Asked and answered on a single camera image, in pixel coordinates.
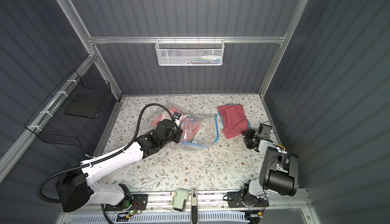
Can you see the white wire wall basket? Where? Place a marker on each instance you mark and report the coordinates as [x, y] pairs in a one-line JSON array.
[[188, 54]]

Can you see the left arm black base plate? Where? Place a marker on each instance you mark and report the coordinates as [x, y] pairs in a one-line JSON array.
[[137, 202]]

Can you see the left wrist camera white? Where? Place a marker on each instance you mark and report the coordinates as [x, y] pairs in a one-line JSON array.
[[177, 117]]

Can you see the striped garment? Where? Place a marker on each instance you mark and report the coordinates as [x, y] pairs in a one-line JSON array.
[[188, 124]]

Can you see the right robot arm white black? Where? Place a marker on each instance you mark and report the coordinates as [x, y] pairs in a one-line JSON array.
[[279, 171]]

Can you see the white glue bottle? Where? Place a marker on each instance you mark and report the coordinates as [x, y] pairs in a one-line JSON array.
[[212, 58]]

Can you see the clear vacuum bag blue zipper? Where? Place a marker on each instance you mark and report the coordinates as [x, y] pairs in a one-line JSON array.
[[208, 134]]

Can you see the red garment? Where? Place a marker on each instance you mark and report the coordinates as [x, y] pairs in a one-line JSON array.
[[234, 119]]

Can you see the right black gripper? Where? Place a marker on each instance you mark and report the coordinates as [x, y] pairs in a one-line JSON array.
[[250, 137]]

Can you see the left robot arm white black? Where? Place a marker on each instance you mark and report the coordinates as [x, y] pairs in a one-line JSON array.
[[79, 187]]

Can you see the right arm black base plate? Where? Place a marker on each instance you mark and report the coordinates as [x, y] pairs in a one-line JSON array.
[[239, 200]]

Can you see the black wire wall basket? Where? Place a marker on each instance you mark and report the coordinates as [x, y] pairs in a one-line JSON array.
[[67, 118]]

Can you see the pale green box on rail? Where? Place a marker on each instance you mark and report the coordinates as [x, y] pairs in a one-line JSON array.
[[179, 199]]

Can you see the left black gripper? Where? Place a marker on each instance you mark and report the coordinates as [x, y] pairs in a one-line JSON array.
[[177, 134]]

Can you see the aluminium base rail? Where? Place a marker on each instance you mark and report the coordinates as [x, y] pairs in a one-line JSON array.
[[213, 209]]

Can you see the black handle on rail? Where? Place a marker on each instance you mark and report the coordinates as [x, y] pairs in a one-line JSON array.
[[194, 206]]

